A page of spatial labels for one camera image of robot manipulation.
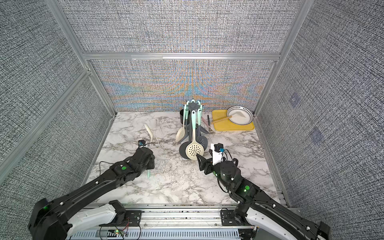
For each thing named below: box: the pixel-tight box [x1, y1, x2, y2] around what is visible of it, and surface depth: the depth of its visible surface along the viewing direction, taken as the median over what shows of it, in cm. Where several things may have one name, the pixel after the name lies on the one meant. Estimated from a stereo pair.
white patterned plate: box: [226, 105, 254, 126], surface depth 119 cm
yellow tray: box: [212, 109, 255, 131], surface depth 114 cm
